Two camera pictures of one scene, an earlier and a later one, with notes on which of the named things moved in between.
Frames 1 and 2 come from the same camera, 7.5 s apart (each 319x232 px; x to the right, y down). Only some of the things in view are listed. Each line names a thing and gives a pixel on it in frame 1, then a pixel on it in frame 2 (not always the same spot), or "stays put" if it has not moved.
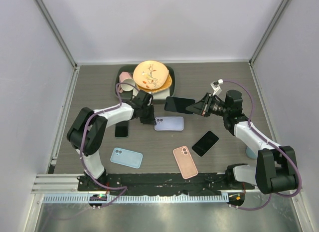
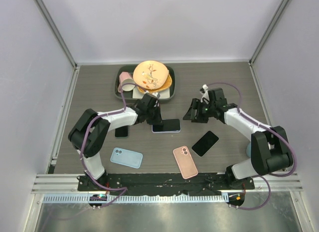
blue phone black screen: x=178 y=105 -> x=168 y=125
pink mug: x=123 y=75 stays put
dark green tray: x=129 y=95 stays put
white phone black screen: x=205 y=143 stays put
